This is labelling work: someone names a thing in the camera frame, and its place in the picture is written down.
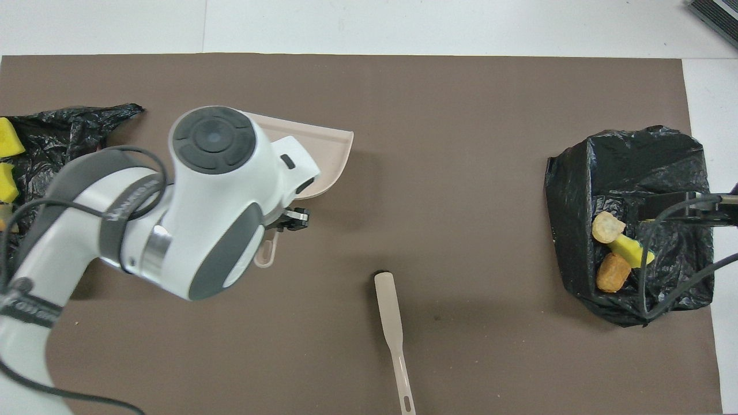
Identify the pale round bread chunk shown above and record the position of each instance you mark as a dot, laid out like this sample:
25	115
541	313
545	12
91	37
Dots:
606	227

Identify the dark grey ribbed box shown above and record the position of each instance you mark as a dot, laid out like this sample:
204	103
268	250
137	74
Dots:
718	14

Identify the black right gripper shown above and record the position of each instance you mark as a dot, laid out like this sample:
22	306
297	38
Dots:
718	208

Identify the black plastic trash bag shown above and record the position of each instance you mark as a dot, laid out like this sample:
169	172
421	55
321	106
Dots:
634	167
57	129

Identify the beige hand brush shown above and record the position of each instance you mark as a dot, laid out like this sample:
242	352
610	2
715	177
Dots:
387	305

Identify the beige plastic dustpan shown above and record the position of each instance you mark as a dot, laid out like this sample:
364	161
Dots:
328	150

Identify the small yellow sponge wedge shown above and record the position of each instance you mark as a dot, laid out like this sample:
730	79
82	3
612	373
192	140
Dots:
6	183

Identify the brown fried croquette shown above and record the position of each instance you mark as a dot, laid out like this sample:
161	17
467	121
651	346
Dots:
612	273

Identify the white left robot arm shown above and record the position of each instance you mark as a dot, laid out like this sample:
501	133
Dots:
202	230

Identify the brown table mat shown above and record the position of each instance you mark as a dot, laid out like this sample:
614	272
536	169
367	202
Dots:
461	115

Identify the large yellow sponge piece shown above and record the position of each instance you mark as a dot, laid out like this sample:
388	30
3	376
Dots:
628	248

